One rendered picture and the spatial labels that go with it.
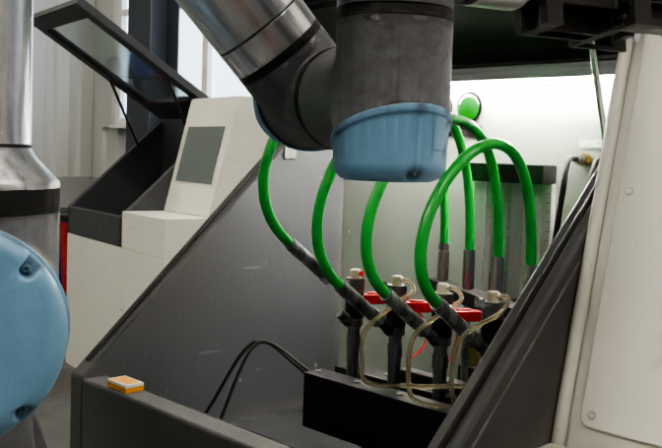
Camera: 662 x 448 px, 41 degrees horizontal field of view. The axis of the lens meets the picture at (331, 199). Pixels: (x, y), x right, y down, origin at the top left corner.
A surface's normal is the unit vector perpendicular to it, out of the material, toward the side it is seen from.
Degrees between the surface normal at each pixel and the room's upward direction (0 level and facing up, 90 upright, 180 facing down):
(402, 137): 92
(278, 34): 93
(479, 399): 43
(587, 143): 90
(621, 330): 76
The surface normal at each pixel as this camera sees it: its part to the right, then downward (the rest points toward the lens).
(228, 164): 0.57, 0.06
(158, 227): -0.82, 0.00
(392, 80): -0.12, 0.05
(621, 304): -0.69, -0.22
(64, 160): 0.75, 0.06
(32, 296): 0.38, 0.19
